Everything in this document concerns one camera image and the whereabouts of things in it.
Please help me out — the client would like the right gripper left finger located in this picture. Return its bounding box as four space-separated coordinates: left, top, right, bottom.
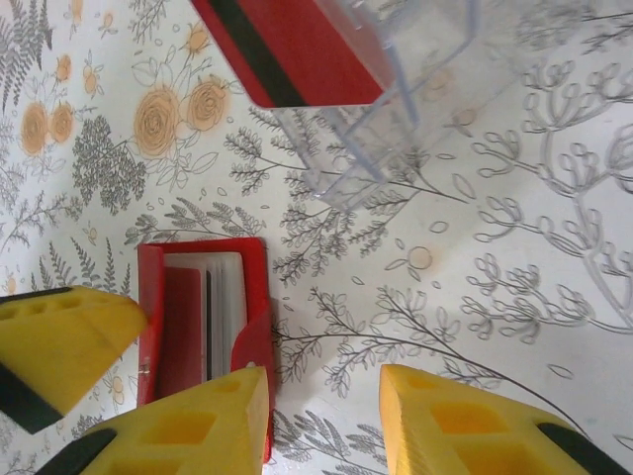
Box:
46 365 271 475

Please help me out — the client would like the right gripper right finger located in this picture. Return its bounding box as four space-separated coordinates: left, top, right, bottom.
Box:
379 364 629 475

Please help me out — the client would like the red card holder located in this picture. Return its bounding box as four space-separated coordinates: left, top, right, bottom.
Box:
136 237 278 467

